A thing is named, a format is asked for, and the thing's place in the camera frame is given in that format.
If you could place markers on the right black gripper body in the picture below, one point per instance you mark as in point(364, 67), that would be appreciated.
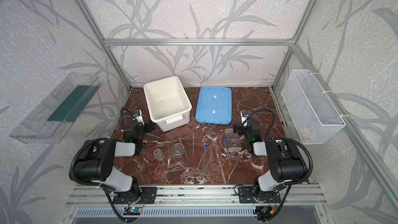
point(241, 128)

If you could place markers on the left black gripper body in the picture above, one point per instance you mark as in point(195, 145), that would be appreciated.
point(144, 127)

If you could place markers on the clear acrylic test tube rack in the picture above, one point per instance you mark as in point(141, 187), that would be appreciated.
point(233, 140)

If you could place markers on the blue capped test tube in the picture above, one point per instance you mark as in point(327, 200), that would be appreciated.
point(226, 147)
point(204, 159)
point(212, 147)

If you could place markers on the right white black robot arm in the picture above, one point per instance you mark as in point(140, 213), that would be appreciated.
point(289, 161)

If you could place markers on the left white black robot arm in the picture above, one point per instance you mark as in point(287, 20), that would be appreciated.
point(93, 164)

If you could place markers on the small clear glass beaker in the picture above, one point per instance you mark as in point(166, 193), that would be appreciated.
point(158, 154)

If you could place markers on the white plastic storage bin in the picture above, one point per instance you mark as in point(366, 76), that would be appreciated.
point(168, 104)

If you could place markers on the blue plastic bin lid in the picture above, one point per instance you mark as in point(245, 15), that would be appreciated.
point(214, 105)

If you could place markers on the clear glass alcohol lamp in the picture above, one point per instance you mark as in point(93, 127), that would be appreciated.
point(176, 150)

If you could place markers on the pink item in basket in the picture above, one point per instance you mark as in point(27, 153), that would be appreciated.
point(305, 133)

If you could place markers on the black metal tweezers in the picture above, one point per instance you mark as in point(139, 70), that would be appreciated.
point(176, 168)

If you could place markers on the green circuit board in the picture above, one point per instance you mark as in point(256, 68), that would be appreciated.
point(132, 211)

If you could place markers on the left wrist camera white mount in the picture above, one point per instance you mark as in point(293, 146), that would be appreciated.
point(137, 115)

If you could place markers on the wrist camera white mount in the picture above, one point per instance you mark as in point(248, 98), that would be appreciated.
point(244, 115)
point(137, 115)

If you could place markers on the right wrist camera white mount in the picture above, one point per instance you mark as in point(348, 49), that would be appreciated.
point(244, 115)

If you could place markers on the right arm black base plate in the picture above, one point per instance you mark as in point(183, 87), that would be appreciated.
point(250, 194)

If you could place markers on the white wire mesh basket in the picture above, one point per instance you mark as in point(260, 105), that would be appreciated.
point(310, 106)

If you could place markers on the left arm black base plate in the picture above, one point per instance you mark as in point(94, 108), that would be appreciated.
point(136, 195)

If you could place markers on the clear acrylic wall shelf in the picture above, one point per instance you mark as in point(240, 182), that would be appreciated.
point(49, 122)

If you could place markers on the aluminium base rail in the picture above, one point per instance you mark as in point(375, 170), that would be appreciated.
point(198, 195)

